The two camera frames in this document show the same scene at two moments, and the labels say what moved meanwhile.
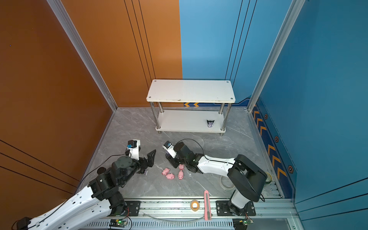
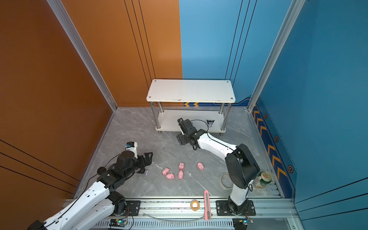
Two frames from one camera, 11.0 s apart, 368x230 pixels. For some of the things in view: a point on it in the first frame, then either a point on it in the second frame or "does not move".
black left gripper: (150, 161) does not move
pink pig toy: (180, 175) does not move
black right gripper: (172, 160) → (180, 139)
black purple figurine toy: (210, 123) does not move
